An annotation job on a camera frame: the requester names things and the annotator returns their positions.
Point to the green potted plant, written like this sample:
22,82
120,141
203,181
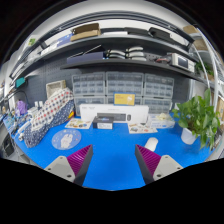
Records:
198,116

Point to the clear plastic packet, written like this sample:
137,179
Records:
160,121

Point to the yellow card sign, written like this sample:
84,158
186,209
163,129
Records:
124,99

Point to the white basket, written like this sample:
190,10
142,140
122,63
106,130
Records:
52,87

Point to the dark metal shelf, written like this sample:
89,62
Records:
91,51

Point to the white oscilloscope instrument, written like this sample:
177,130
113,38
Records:
182,62

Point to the purple toy figure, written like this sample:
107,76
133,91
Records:
21,108

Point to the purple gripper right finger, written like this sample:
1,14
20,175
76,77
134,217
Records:
153,166

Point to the cardboard box on shelf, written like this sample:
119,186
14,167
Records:
85,31

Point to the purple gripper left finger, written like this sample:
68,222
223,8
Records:
74,167

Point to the illustrated card left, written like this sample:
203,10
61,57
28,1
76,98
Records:
78,124

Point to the small black box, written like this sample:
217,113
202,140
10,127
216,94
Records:
103,122

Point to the illustrated card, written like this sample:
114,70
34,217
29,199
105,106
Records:
78,124
140,128

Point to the grey drawer organizer cabinet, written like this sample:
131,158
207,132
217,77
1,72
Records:
99,88

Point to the patterned fabric bag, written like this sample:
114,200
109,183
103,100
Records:
55,111

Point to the white keyboard box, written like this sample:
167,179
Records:
121,114

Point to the illustrated card right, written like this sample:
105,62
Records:
140,128

